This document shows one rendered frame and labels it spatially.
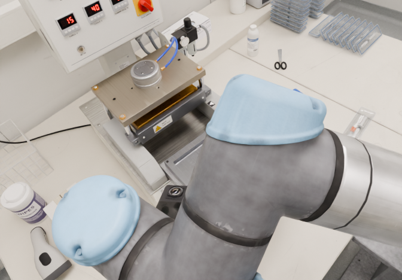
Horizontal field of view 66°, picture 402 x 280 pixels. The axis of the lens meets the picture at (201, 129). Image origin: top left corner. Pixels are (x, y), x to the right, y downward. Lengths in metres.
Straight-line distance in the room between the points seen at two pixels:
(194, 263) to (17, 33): 1.11
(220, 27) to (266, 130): 1.42
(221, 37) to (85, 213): 1.32
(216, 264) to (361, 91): 1.20
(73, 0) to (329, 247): 0.93
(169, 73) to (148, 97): 0.10
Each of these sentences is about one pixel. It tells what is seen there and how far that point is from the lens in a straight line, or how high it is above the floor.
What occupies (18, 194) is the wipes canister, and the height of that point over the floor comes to 0.90.
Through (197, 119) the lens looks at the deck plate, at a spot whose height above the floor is 0.93.
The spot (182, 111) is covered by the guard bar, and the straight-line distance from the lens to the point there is 0.87.
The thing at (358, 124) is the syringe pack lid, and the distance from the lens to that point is 1.23.
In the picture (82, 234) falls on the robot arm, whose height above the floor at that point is 1.44.
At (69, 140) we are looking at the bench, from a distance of 1.34.
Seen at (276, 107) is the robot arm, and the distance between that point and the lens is 0.20.
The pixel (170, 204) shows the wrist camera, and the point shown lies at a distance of 0.48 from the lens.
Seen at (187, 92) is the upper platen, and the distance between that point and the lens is 0.88.
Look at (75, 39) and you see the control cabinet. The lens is 0.89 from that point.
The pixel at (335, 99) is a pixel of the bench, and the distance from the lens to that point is 1.32.
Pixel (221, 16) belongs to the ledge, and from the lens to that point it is 1.68.
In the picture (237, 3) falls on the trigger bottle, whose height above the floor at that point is 0.85.
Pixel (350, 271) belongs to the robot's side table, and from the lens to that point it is 1.78.
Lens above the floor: 1.67
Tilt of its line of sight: 51 degrees down
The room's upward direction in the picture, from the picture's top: 10 degrees counter-clockwise
